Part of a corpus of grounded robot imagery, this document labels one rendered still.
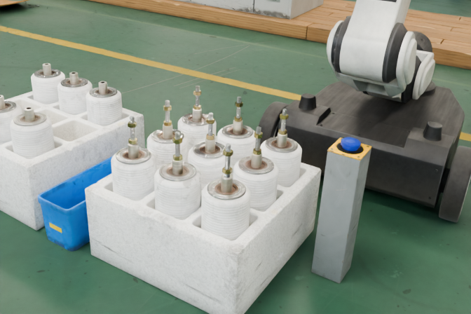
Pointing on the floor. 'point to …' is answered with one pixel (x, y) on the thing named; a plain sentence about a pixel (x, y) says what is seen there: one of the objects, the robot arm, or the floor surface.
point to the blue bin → (71, 207)
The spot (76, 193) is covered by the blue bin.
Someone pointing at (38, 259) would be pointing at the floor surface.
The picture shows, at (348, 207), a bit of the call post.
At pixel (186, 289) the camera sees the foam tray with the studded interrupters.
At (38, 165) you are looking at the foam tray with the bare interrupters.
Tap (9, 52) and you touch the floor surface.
